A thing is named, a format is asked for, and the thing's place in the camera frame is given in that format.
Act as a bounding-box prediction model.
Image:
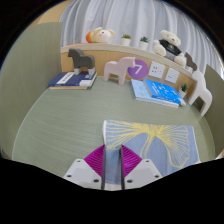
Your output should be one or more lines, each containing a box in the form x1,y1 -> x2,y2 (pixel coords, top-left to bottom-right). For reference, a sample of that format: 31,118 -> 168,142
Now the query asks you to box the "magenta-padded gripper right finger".
119,144 -> 163,190

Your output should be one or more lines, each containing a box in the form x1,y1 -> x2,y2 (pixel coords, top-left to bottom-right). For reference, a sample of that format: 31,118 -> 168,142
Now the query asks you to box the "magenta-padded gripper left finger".
63,144 -> 107,190

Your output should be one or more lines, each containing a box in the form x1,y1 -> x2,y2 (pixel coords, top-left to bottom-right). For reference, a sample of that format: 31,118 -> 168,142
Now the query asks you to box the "light blue book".
130,78 -> 180,109

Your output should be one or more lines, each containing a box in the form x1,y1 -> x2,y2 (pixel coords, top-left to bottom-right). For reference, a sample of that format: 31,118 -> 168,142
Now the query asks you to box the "small plant in white pot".
178,83 -> 189,99
120,33 -> 132,47
138,36 -> 150,52

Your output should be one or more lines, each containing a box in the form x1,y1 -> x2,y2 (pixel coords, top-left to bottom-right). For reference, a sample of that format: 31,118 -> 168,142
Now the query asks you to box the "navy blue book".
47,71 -> 98,91

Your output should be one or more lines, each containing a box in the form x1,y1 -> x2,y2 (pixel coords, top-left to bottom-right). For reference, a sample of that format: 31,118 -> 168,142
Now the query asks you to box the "large white wooden horse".
187,69 -> 213,117

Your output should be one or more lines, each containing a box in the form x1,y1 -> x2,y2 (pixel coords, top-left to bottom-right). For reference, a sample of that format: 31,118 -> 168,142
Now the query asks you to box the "green desk partition panel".
203,64 -> 224,154
0,21 -> 64,158

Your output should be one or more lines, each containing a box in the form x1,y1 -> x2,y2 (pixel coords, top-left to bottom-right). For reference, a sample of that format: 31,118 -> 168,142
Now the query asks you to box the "pink wooden horse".
102,56 -> 137,86

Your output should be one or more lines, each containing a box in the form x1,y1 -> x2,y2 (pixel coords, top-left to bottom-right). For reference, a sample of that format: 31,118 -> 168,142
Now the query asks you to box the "dark grey wooden horse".
67,48 -> 97,77

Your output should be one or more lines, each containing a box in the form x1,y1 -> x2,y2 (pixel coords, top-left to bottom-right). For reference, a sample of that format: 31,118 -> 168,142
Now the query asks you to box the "wooden ledge shelf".
60,43 -> 198,101

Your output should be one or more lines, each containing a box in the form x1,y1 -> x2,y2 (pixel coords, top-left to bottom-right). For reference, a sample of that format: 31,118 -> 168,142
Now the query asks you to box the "small black wooden horse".
185,52 -> 198,73

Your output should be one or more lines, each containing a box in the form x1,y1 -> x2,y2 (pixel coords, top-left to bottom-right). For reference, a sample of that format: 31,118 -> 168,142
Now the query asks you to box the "white teddy bear black shirt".
152,29 -> 188,67

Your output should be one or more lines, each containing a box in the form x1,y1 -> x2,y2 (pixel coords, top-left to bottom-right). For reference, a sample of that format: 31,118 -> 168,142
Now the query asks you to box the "cream and orange plush toy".
85,26 -> 116,44

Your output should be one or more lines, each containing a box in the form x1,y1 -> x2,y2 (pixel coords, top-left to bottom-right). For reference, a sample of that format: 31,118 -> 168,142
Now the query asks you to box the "white curtain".
59,0 -> 224,68

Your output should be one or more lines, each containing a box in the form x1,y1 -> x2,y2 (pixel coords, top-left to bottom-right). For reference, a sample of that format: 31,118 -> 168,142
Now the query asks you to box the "white wall socket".
164,67 -> 181,85
148,60 -> 166,80

